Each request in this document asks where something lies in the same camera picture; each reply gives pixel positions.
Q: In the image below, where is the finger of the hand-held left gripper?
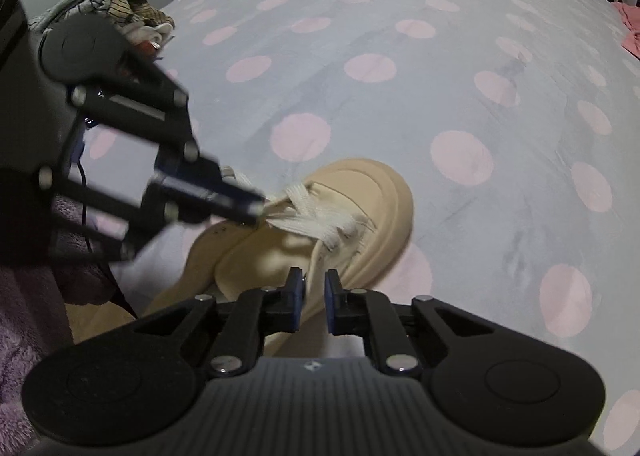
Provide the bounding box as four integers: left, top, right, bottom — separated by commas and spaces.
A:
69, 60, 267, 210
40, 168, 258, 261

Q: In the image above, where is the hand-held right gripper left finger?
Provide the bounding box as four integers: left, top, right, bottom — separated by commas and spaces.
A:
134, 266, 307, 378

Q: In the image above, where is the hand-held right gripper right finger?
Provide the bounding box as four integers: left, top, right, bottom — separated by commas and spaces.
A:
324, 269, 494, 378

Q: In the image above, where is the white shoelace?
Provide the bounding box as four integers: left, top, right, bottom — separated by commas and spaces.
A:
220, 165, 377, 257

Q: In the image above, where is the beige canvas shoe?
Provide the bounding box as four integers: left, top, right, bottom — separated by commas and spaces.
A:
142, 158, 416, 359

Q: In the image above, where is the stack of folded clothes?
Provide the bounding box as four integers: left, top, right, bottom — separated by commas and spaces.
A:
27, 0, 176, 59

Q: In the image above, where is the purple fuzzy garment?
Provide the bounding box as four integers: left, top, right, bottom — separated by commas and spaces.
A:
0, 196, 136, 444

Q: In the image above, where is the grey pink-dotted bedspread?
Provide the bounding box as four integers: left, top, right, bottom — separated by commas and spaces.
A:
65, 0, 640, 452

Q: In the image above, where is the dark pink pillow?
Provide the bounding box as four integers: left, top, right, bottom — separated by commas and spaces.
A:
612, 2, 640, 59

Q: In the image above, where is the thin black cable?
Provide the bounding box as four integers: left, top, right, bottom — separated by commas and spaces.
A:
75, 126, 138, 317

